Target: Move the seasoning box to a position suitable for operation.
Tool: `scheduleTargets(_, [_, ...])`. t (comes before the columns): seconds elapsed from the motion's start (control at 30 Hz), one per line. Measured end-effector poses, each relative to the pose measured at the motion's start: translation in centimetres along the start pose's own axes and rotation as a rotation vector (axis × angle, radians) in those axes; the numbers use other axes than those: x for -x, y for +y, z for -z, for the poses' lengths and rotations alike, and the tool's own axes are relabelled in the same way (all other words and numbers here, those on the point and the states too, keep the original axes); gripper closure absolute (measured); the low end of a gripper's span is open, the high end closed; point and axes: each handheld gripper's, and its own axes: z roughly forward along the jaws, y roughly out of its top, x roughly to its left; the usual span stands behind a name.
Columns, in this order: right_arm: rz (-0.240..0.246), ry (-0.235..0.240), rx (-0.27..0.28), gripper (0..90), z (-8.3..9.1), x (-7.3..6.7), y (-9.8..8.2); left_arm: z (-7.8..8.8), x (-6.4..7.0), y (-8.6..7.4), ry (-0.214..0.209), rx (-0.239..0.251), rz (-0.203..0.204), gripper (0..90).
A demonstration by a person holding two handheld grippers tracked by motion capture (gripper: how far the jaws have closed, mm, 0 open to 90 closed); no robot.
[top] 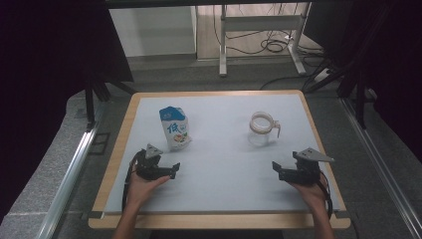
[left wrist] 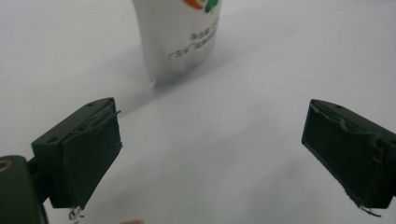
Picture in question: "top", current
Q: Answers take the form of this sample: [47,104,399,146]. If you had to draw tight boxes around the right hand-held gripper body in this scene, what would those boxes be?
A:
[292,147,335,185]

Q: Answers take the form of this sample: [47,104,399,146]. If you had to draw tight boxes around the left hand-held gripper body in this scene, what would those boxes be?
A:
[133,142,164,182]

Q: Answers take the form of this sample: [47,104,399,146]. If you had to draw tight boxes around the blue and white milk carton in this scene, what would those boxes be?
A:
[158,106,193,152]

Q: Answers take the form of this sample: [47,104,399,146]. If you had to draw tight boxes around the clear glass jar with lid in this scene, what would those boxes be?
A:
[248,111,282,147]

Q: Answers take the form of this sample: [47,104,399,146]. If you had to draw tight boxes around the person's left hand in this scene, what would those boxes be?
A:
[126,171,171,208]

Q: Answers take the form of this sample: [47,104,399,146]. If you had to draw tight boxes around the person's right hand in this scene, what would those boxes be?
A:
[290,173,329,213]

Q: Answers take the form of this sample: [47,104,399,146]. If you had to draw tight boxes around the white table mat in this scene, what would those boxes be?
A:
[104,94,341,213]

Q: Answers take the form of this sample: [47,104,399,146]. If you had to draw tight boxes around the black metal stand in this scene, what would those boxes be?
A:
[303,6,377,130]
[84,76,137,131]

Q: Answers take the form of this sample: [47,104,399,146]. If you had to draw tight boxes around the white power strip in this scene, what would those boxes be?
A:
[313,69,331,84]

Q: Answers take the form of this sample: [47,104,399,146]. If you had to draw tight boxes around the white panel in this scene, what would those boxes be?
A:
[108,6,197,58]

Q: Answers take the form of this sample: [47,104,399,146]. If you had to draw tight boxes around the dark curtain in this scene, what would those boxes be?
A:
[0,0,134,220]
[305,0,422,163]

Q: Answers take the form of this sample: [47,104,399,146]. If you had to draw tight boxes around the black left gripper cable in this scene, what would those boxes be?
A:
[121,152,138,212]

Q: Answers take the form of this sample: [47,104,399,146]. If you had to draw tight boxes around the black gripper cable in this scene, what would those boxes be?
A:
[121,152,138,212]
[316,170,334,220]

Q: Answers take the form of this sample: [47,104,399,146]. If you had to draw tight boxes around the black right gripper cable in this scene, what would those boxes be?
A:
[316,170,334,220]

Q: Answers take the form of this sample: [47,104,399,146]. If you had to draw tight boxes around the aluminium rail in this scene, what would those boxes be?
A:
[341,98,422,238]
[36,122,101,239]

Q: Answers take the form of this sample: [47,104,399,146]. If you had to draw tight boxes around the black floor cable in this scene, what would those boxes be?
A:
[259,74,319,91]

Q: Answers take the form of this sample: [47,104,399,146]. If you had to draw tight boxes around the coiled black floor cables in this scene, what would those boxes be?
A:
[212,3,324,57]

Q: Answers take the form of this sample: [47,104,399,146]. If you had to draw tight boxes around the white metal desk frame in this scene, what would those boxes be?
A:
[218,3,308,78]

